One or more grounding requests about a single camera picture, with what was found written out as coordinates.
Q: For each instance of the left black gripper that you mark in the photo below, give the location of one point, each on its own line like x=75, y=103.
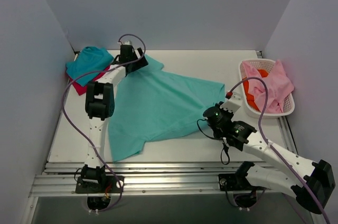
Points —
x=139, y=63

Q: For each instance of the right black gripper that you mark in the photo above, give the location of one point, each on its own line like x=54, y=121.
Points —
x=219, y=131

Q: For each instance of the mint green t-shirt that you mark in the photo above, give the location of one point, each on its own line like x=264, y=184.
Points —
x=153, y=105

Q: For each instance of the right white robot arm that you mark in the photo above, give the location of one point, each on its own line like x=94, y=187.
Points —
x=310, y=183

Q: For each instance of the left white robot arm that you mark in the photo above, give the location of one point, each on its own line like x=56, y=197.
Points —
x=100, y=106

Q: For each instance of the folded teal t-shirt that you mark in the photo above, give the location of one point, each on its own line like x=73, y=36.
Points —
x=90, y=59

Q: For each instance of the folded red t-shirt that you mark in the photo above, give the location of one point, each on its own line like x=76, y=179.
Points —
x=83, y=89

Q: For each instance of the pink t-shirt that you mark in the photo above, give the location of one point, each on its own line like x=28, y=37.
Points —
x=278, y=84

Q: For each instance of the orange t-shirt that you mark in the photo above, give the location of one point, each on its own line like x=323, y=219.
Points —
x=254, y=89

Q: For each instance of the white plastic laundry basket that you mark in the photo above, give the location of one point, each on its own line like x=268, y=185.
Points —
x=266, y=64

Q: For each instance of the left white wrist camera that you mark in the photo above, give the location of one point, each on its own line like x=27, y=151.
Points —
x=128, y=42

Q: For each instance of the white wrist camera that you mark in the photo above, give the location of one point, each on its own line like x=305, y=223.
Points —
x=232, y=102
x=128, y=42

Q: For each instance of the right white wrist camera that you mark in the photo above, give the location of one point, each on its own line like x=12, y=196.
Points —
x=232, y=102

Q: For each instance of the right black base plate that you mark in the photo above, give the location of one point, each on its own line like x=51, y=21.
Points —
x=229, y=182

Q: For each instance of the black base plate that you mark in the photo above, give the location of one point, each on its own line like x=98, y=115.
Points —
x=109, y=185
x=229, y=182

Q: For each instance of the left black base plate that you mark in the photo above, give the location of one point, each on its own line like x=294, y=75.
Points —
x=109, y=185

